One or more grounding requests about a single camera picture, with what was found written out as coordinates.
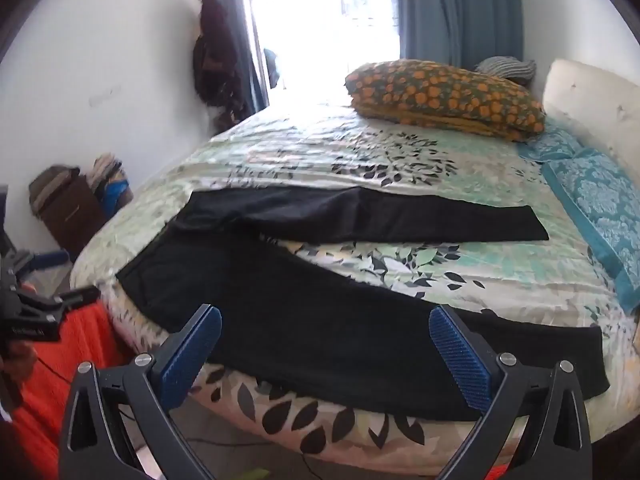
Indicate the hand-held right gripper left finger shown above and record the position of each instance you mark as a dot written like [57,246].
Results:
[197,355]

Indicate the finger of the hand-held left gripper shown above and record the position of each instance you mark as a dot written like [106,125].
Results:
[70,297]
[47,259]

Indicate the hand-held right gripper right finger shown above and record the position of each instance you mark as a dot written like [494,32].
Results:
[457,355]

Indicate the black pants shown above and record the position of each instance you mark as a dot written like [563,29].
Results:
[300,320]

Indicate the person's left hand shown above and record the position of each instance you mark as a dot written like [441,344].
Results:
[22,357]

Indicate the red fleece blanket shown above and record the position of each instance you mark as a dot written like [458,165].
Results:
[75,345]

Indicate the brown cardboard box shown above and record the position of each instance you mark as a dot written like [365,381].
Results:
[70,215]

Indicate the grey-brown folded clothes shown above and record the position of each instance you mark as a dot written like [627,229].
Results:
[52,182]

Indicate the pile of mixed clothes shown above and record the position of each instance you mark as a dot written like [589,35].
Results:
[111,182]

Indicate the green cloth strip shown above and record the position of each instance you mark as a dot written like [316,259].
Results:
[255,474]

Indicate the large teal patterned pillow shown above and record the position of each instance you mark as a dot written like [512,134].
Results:
[600,210]

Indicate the bed with leaf-print sheet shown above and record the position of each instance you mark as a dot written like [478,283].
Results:
[350,160]

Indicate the small teal patterned pillow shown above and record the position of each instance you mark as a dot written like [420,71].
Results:
[550,144]

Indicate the orange floral pillow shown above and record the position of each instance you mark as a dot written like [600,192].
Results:
[440,95]

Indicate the white padded headboard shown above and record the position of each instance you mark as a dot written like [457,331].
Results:
[590,95]

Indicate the grey striped cushion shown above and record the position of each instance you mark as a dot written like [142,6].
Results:
[505,66]

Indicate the dark blue cloth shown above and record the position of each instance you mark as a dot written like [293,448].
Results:
[271,67]

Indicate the wide blue curtain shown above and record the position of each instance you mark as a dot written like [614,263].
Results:
[460,10]

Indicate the glass balcony door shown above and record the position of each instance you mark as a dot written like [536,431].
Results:
[320,25]

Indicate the dark clothes hanging on wall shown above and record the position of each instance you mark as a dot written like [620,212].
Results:
[217,60]

